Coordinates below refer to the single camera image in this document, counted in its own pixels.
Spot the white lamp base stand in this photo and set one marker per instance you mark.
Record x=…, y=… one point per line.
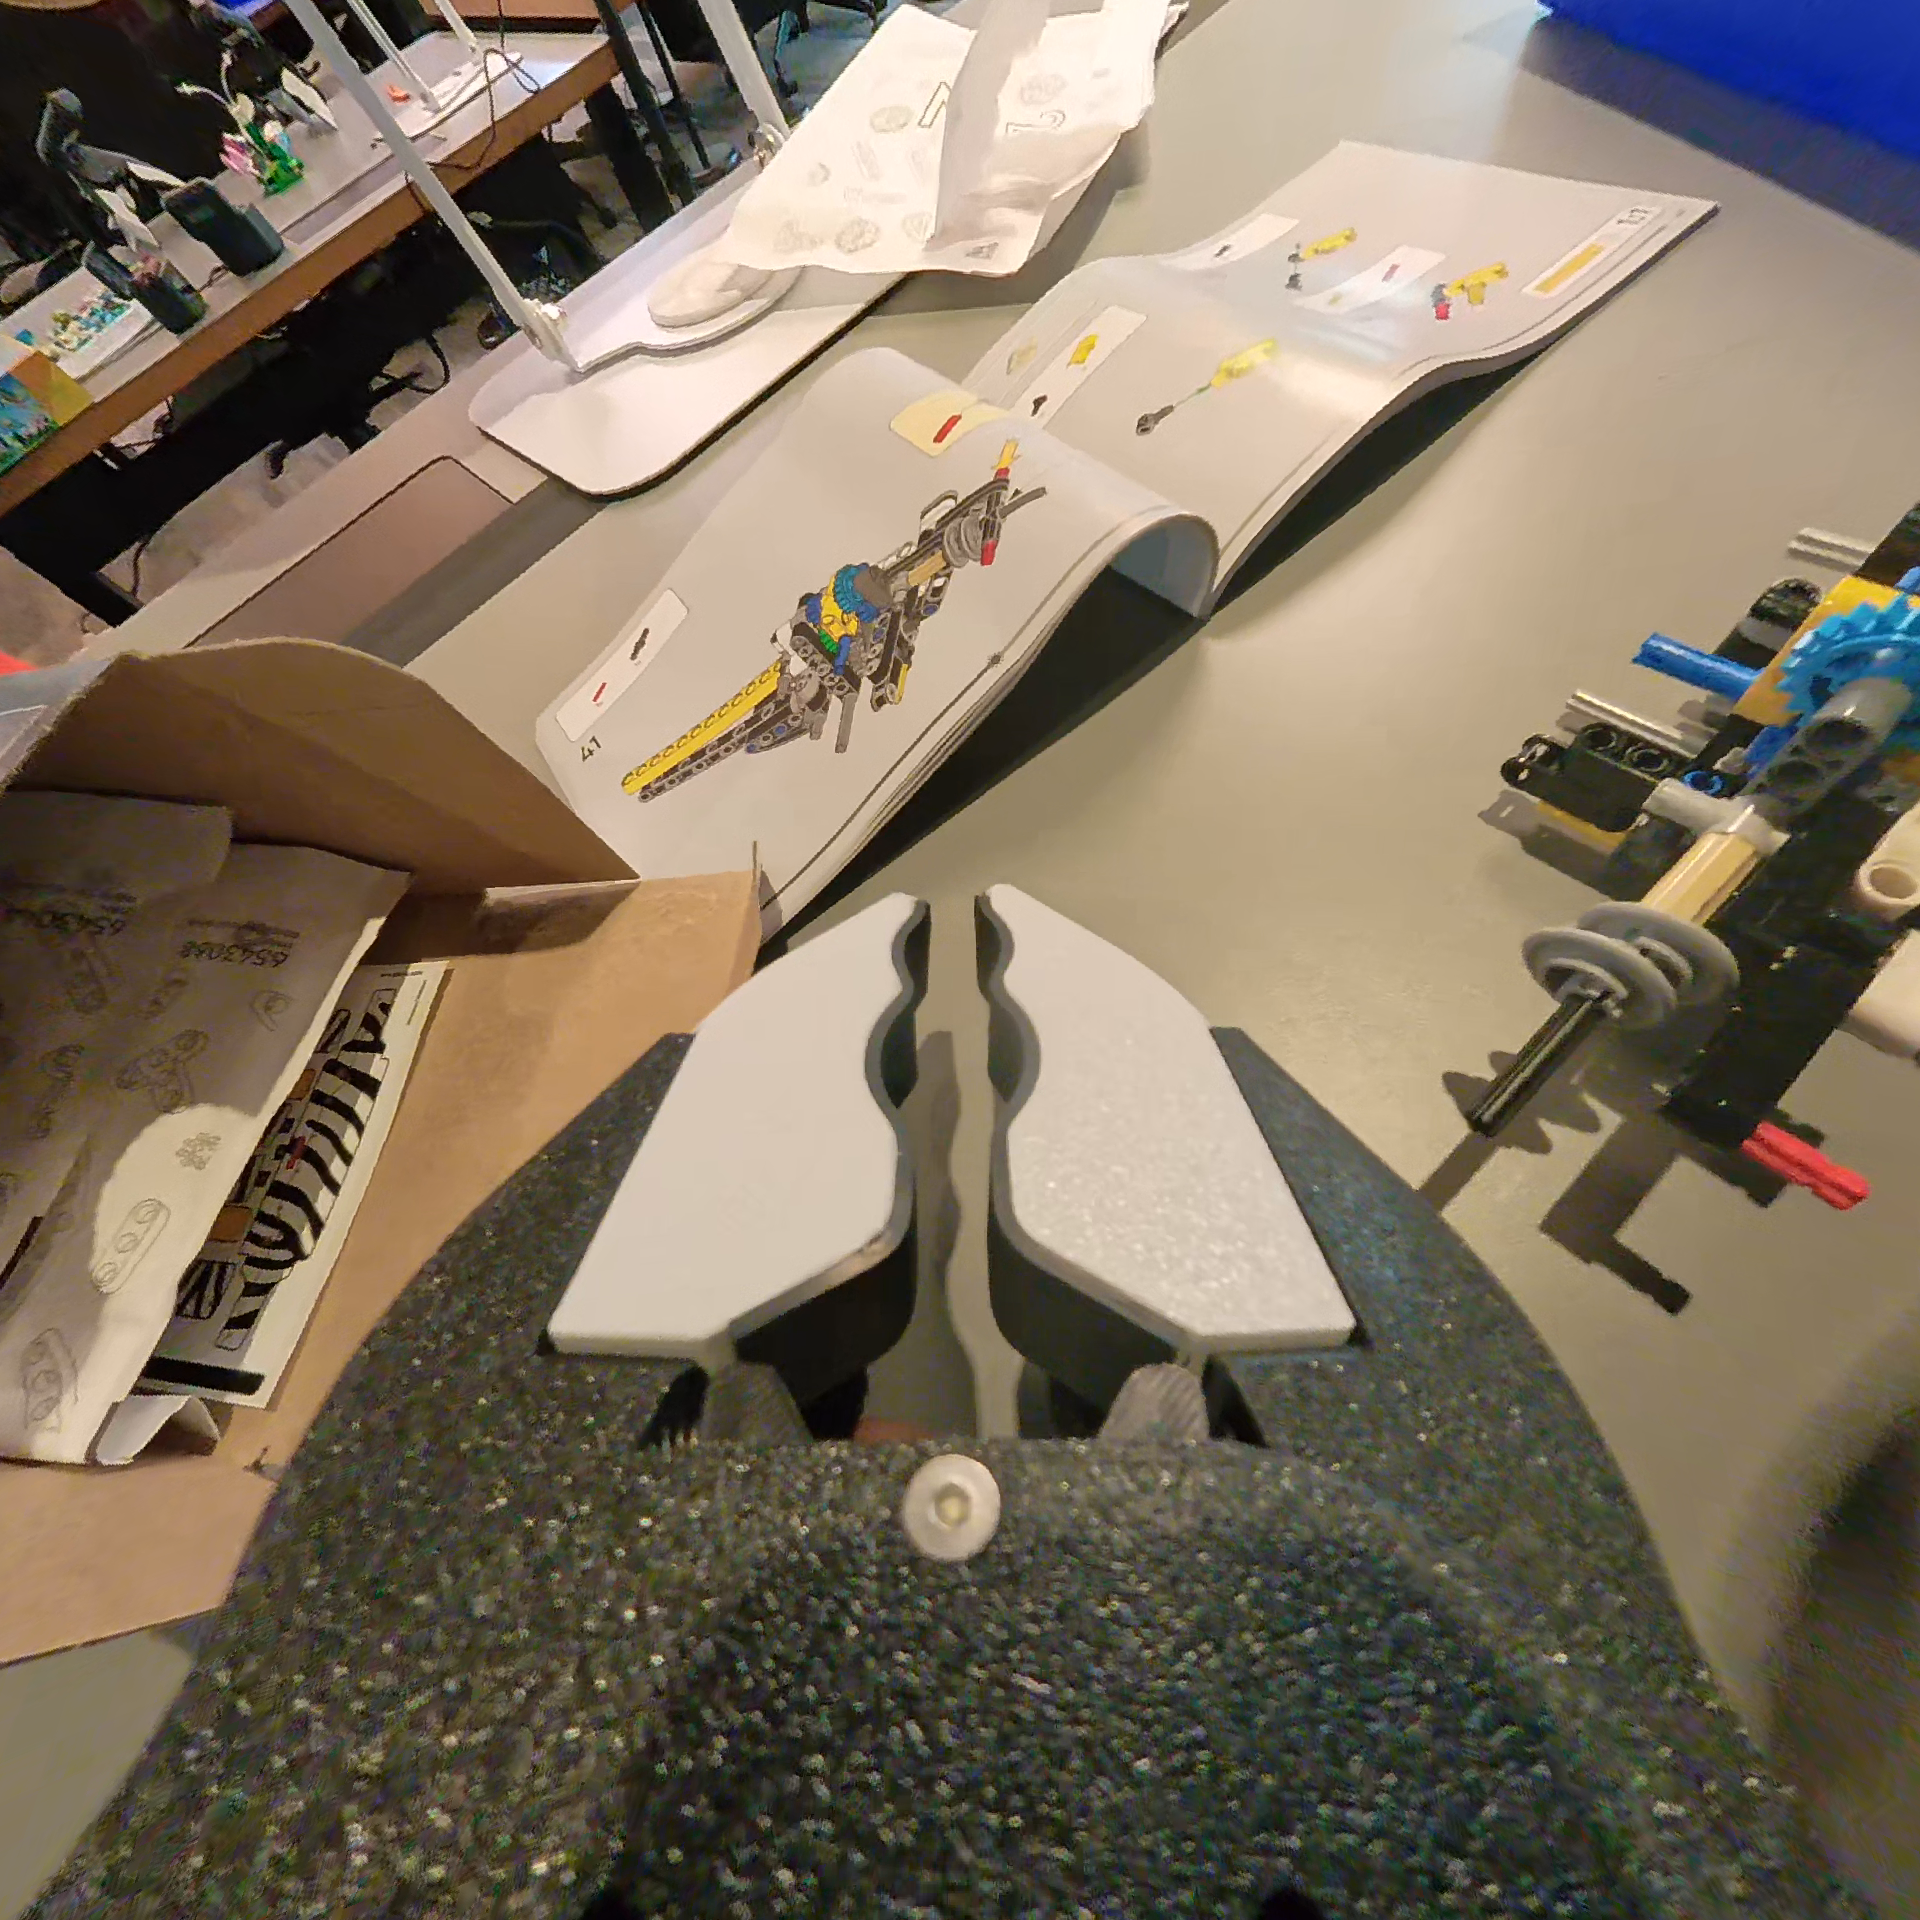
x=630, y=405

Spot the grey flat panel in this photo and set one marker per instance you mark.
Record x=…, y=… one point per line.
x=436, y=523

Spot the zebra striped sticker sheet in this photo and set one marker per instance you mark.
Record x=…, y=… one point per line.
x=285, y=1201

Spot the black box-shaped device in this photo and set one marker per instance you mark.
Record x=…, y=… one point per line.
x=224, y=229

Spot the white printed paper bag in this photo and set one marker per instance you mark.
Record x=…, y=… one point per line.
x=149, y=1050

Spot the large blue plastic bin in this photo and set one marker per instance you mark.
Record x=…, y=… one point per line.
x=1724, y=18

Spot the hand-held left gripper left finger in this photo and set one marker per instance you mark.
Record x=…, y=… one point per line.
x=780, y=1155

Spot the partly built lego model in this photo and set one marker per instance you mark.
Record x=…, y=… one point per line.
x=1771, y=930

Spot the lego instruction booklet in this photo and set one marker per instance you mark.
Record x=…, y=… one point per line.
x=840, y=451

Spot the torn white paper bag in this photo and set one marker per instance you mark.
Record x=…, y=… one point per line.
x=901, y=150

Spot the wooden desk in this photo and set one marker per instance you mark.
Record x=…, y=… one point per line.
x=347, y=211

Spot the toy flower figure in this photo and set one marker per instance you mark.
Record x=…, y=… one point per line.
x=259, y=137

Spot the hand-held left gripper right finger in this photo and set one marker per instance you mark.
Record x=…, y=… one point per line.
x=1141, y=1155

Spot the brown cardboard box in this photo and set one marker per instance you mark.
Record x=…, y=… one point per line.
x=301, y=734

